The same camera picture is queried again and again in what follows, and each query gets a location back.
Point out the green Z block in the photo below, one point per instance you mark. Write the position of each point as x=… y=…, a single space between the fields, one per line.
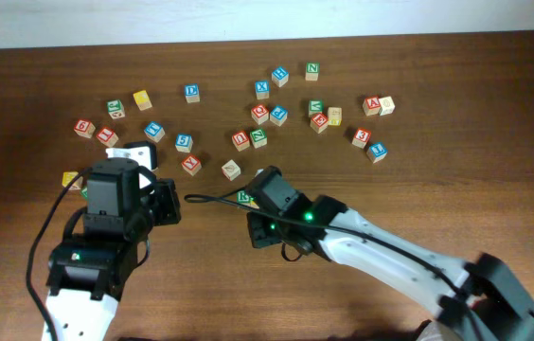
x=258 y=138

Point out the green R block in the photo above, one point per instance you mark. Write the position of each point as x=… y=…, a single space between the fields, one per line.
x=243 y=198

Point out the yellow W block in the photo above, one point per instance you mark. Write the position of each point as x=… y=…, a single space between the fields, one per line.
x=72 y=180

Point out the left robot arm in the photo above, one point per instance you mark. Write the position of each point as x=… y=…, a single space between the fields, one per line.
x=98 y=252

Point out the blue L block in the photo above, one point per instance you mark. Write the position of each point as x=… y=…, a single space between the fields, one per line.
x=376 y=152

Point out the green E block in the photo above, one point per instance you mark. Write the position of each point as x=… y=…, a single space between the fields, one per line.
x=84 y=192

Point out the red I block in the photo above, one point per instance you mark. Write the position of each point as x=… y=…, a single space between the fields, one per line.
x=107 y=137

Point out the blue D block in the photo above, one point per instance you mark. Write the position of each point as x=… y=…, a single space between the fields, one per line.
x=192 y=93

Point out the plain yellow-print block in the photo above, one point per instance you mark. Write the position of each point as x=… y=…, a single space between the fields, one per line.
x=334 y=116

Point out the red Q block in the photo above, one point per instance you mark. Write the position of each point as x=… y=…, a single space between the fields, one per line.
x=260 y=114

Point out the blue P block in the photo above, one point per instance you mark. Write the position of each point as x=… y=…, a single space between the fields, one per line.
x=279 y=115

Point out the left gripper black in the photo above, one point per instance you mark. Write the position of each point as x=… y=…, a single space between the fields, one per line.
x=168 y=201

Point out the blue T block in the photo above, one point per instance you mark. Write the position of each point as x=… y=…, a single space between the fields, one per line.
x=154 y=131

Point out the green J block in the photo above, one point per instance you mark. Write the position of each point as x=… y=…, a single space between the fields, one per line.
x=115 y=109

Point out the blue 5 block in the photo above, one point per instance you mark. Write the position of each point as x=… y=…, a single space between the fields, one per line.
x=183 y=143

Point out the red A block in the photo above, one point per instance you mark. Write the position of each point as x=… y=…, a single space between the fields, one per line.
x=372 y=106

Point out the red E block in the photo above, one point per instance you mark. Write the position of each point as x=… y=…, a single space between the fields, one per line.
x=319 y=122

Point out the green V block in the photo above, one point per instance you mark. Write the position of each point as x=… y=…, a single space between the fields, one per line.
x=315 y=106

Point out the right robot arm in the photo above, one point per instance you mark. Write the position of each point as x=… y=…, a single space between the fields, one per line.
x=481 y=300

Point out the blue H block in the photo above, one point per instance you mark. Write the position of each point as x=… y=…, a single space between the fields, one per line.
x=280 y=76

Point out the yellow block top left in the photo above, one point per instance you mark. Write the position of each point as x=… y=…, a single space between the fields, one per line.
x=142 y=100

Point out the red Y block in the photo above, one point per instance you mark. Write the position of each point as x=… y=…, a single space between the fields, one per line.
x=191 y=164

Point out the blue X block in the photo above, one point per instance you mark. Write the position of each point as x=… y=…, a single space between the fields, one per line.
x=262 y=89

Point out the red 6 block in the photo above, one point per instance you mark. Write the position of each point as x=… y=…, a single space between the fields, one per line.
x=84 y=128

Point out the plain white picture block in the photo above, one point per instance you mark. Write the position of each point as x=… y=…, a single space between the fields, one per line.
x=387 y=106

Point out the green N block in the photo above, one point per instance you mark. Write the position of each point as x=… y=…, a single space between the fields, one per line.
x=312 y=71

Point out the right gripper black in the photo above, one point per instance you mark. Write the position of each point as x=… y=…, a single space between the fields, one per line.
x=258 y=228

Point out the plain leaf picture block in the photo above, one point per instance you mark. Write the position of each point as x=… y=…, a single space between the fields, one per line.
x=231 y=170

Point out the red U block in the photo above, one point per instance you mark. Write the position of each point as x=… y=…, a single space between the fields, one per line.
x=240 y=140

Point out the red 3 block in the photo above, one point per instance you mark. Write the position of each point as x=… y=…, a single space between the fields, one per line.
x=361 y=138

